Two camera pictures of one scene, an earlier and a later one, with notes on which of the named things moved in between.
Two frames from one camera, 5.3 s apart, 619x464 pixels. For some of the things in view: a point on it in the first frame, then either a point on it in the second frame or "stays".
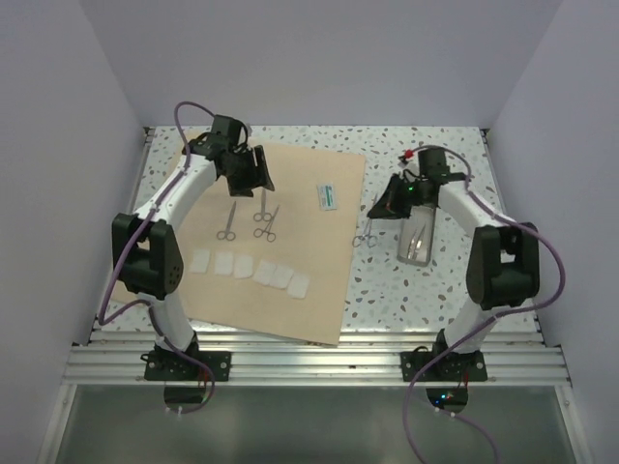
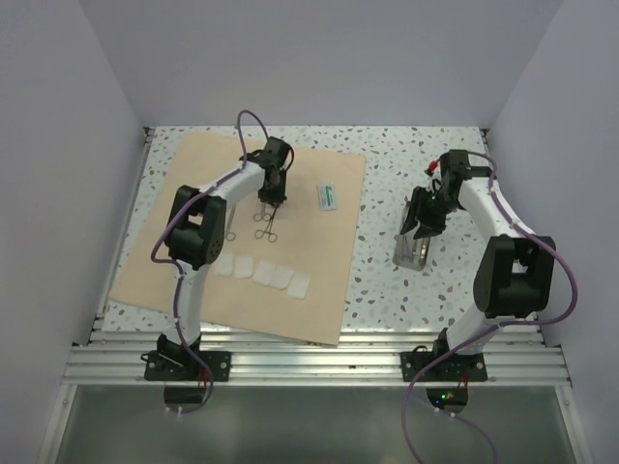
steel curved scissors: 371,241 → 404,246
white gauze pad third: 243,267 stays
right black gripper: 387,207 → 429,226
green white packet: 327,196 stays
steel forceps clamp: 271,237 stays
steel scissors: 226,234 stays
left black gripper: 245,187 → 279,197
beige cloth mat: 276,261 stays
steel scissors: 263,216 stays
